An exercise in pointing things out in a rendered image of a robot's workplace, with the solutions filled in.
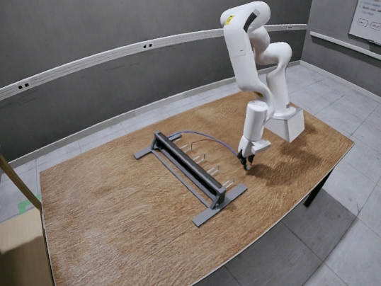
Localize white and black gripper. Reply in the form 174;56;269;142
237;135;255;166

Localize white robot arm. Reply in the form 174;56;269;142
220;1;296;154

